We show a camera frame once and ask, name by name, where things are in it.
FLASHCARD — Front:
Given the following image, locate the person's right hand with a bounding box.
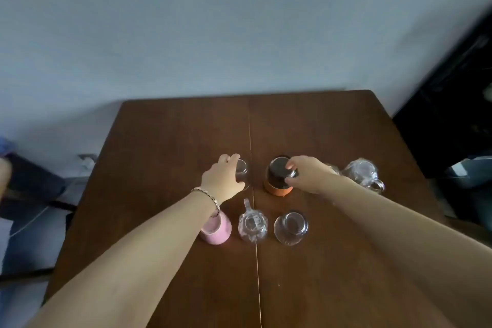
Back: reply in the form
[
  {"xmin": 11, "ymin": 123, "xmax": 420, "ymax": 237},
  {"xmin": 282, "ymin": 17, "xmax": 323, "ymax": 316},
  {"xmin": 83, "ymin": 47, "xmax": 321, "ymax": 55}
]
[{"xmin": 285, "ymin": 155, "xmax": 341, "ymax": 195}]

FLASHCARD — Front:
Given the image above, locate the person's left hand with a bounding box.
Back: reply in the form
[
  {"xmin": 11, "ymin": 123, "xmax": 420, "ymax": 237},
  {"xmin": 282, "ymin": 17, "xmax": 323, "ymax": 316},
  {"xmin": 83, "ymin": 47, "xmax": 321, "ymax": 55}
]
[{"xmin": 199, "ymin": 153, "xmax": 251, "ymax": 204}]

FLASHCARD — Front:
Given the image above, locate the small clear glass tumbler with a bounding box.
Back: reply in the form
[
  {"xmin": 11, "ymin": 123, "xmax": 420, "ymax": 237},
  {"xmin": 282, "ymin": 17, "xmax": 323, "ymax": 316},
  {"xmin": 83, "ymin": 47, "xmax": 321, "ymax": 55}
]
[{"xmin": 235, "ymin": 158, "xmax": 251, "ymax": 191}]

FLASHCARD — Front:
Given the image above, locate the dark glass cup orange sleeve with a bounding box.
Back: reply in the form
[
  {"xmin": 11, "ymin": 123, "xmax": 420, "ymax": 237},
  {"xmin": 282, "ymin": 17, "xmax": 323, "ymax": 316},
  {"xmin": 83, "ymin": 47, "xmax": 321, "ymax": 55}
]
[{"xmin": 263, "ymin": 155, "xmax": 300, "ymax": 197}]

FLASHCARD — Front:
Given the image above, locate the pink ceramic cup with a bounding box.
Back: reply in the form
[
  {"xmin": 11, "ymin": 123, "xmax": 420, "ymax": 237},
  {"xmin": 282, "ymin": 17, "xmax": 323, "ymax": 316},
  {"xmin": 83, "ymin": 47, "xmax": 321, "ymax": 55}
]
[{"xmin": 198, "ymin": 210, "xmax": 233, "ymax": 245}]

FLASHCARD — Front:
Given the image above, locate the person's right forearm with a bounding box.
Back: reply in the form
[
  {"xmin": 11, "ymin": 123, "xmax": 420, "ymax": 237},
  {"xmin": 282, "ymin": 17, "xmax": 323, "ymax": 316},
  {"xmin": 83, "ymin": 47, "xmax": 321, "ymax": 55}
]
[{"xmin": 321, "ymin": 174, "xmax": 492, "ymax": 328}]

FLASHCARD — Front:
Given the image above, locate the person's left forearm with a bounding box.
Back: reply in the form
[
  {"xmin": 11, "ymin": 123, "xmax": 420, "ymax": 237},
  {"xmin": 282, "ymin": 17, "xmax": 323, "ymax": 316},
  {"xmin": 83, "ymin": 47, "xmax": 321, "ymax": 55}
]
[{"xmin": 25, "ymin": 189, "xmax": 222, "ymax": 328}]

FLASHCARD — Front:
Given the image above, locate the brown wooden table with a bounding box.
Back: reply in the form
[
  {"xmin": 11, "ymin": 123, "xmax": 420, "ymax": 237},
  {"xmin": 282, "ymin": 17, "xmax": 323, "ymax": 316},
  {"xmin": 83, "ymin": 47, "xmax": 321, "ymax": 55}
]
[{"xmin": 38, "ymin": 89, "xmax": 454, "ymax": 328}]

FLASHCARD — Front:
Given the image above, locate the black cabinet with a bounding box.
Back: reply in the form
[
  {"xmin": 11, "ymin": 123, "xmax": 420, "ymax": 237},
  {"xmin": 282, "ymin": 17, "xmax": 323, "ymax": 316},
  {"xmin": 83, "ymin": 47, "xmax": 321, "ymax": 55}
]
[{"xmin": 392, "ymin": 8, "xmax": 492, "ymax": 178}]

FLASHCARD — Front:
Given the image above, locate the grey blue box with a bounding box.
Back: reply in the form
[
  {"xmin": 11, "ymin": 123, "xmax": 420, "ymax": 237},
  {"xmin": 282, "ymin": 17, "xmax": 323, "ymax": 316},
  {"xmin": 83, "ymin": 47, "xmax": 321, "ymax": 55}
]
[{"xmin": 447, "ymin": 154, "xmax": 492, "ymax": 221}]

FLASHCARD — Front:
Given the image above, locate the wooden chair with dark seat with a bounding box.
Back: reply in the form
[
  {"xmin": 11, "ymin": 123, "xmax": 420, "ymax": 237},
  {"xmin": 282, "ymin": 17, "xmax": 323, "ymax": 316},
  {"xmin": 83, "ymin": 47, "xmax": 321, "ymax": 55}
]
[{"xmin": 0, "ymin": 153, "xmax": 77, "ymax": 282}]

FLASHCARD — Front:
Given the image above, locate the silver beaded bracelet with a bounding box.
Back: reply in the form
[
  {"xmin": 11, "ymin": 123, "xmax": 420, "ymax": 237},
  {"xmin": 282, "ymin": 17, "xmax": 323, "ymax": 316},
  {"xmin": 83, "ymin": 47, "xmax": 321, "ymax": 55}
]
[{"xmin": 191, "ymin": 187, "xmax": 222, "ymax": 212}]

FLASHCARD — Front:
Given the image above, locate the white cable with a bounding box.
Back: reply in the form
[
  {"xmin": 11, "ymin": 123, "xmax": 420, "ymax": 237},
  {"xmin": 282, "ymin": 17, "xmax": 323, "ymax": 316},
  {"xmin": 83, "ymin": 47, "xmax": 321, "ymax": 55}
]
[{"xmin": 7, "ymin": 164, "xmax": 91, "ymax": 238}]

